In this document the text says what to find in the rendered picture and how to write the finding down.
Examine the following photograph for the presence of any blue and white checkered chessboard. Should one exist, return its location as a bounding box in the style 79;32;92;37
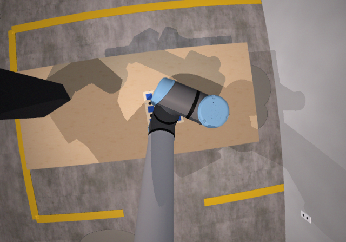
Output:
143;90;184;126

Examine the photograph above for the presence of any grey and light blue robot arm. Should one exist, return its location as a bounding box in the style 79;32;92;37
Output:
134;77;229;242

